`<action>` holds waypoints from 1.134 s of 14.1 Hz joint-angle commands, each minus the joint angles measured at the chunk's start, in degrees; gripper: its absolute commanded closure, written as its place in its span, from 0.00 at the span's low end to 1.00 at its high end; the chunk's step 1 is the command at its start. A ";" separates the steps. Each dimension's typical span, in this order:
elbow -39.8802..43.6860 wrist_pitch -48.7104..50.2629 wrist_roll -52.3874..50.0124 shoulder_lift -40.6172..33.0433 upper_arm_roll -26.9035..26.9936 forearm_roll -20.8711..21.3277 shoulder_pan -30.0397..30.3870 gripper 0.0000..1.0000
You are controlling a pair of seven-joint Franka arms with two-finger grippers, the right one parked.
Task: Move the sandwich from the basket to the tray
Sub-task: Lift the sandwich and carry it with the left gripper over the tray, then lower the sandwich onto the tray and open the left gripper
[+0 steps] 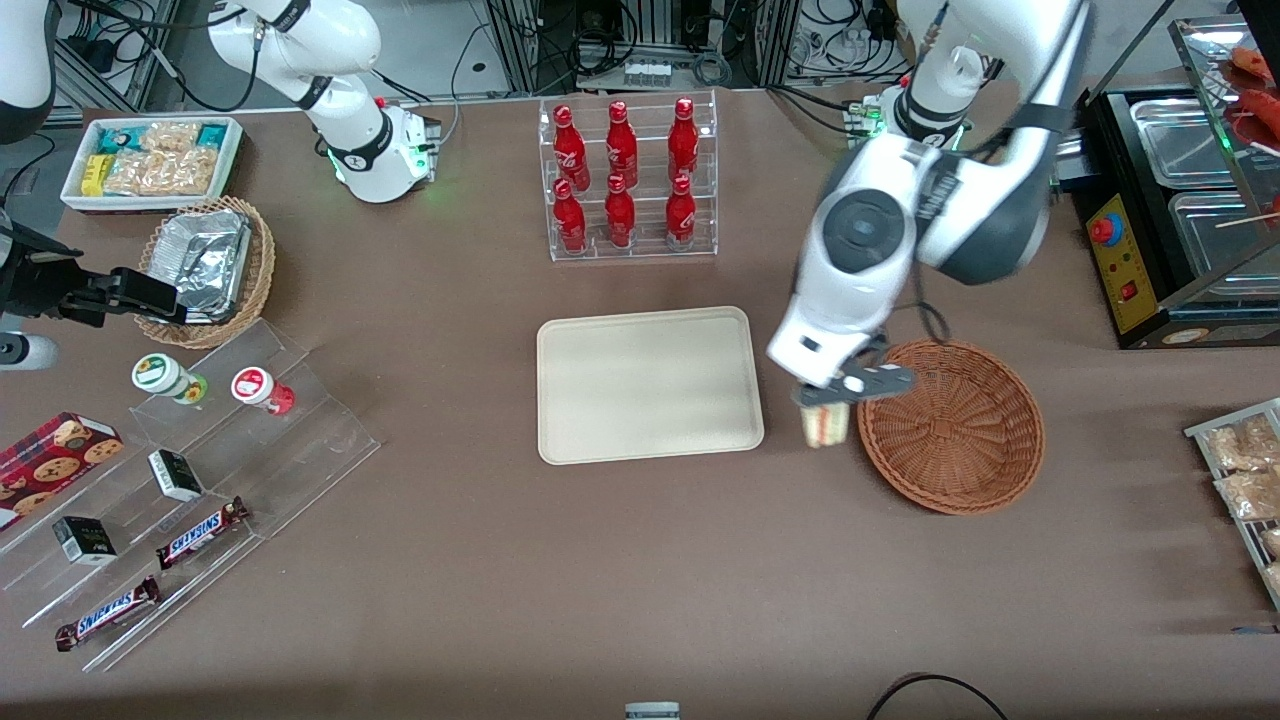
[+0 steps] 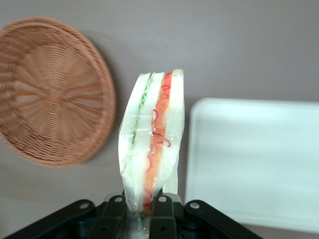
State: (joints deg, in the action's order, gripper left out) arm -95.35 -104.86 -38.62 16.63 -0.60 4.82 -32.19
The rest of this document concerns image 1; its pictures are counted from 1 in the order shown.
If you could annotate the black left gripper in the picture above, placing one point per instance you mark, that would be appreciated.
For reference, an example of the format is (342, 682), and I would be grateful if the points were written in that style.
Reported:
(879, 340)

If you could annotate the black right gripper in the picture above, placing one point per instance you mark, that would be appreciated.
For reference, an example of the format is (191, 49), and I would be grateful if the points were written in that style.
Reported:
(42, 283)

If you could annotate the triangular sandwich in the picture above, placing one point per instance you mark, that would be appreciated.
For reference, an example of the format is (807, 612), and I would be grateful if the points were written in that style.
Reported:
(826, 428)

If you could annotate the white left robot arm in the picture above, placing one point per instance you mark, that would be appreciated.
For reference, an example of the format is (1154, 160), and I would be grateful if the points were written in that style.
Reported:
(870, 230)

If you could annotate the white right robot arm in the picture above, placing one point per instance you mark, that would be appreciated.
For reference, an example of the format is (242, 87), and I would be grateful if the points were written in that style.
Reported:
(330, 40)

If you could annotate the aluminium foil tray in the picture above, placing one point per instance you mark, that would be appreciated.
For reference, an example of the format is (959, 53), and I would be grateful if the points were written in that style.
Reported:
(205, 260)

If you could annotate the light wicker basket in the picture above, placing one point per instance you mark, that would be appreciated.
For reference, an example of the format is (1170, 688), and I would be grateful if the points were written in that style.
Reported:
(262, 260)

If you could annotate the round brown wicker basket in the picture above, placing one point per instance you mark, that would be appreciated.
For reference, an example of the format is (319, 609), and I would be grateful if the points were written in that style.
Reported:
(950, 440)

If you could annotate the beige plastic tray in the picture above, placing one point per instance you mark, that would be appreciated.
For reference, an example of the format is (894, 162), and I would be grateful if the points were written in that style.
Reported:
(650, 385)

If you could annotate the green lidded cup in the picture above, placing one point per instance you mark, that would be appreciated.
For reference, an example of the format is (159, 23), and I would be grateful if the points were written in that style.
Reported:
(160, 375)

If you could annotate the red lidded cup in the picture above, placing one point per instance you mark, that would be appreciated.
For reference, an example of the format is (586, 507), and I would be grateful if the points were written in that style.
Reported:
(255, 387)

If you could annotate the large clear cracker bag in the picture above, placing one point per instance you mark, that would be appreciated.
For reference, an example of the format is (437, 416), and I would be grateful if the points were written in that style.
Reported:
(160, 172)

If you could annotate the yellow snack packet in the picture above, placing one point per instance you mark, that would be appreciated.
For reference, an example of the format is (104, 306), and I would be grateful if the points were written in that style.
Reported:
(94, 175)

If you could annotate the white snack bin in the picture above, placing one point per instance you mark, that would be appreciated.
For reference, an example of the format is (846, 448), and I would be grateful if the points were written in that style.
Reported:
(225, 165)

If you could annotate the small clear cracker bag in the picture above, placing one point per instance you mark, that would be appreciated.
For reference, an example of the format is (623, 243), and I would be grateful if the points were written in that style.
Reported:
(170, 136)

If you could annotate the teal snack packet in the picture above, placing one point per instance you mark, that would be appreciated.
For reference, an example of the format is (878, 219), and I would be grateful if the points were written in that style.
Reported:
(116, 140)

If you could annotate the small black box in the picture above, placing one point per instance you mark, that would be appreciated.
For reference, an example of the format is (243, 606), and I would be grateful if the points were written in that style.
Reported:
(176, 476)
(85, 541)

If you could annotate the red cookie box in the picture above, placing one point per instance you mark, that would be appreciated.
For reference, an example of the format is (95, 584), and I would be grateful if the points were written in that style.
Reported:
(50, 465)

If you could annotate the clear acrylic stepped display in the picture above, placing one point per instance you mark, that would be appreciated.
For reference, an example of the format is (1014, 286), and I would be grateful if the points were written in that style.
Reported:
(310, 440)

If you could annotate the red cola bottle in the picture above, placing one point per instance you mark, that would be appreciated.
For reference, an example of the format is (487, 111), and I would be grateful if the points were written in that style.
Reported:
(569, 222)
(621, 148)
(620, 218)
(683, 145)
(570, 150)
(680, 216)

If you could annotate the snickers chocolate bar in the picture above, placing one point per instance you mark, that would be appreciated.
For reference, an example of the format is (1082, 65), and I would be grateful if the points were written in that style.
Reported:
(108, 613)
(200, 533)

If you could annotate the clear acrylic bottle rack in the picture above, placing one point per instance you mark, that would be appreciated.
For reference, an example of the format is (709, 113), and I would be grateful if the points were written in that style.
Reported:
(645, 250)

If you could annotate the black food warmer machine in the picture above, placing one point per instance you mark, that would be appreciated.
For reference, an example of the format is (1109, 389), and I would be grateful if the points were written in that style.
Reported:
(1125, 260)

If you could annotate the white power strip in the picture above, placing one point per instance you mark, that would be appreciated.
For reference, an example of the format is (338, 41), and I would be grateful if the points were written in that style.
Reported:
(647, 73)

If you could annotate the steel warmer pan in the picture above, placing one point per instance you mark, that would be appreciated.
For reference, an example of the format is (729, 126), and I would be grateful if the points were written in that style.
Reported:
(1215, 235)
(1180, 140)

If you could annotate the clear snack bag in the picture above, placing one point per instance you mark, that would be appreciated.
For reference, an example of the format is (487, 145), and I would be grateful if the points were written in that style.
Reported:
(1245, 445)
(1250, 495)

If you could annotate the small grey device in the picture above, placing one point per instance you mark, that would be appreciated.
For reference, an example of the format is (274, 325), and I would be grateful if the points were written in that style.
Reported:
(652, 711)

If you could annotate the red sausage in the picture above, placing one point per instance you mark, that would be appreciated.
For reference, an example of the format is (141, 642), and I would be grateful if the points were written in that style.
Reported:
(1258, 62)
(1255, 120)

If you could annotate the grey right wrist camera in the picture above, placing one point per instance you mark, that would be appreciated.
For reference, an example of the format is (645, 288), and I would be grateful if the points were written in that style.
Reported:
(28, 352)

